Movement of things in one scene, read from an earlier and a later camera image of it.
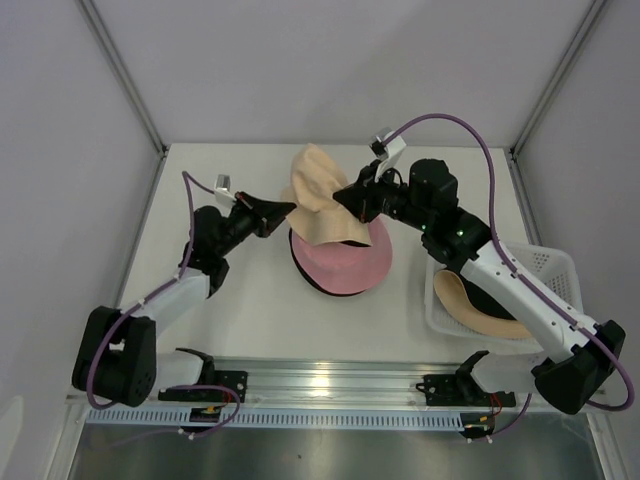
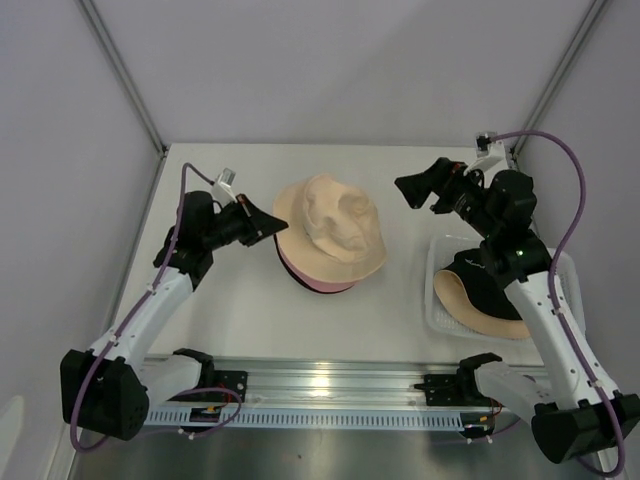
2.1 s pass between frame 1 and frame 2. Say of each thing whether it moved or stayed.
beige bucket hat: moved
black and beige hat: stayed
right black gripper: moved
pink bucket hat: moved
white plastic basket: stayed
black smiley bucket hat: moved
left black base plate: stayed
